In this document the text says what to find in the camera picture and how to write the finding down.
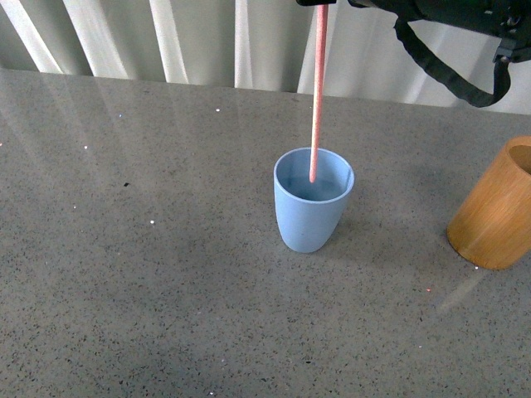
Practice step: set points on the blue plastic cup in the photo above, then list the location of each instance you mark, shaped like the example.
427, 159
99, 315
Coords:
307, 213

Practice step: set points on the white pleated curtain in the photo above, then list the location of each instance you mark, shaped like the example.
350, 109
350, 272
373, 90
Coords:
261, 45

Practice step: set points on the wooden bamboo chopstick holder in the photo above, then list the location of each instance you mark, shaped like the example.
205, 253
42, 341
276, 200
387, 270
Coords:
491, 229

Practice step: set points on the pink chopstick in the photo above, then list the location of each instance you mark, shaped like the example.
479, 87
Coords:
319, 60

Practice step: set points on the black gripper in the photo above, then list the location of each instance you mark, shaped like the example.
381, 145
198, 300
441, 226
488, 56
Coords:
509, 20

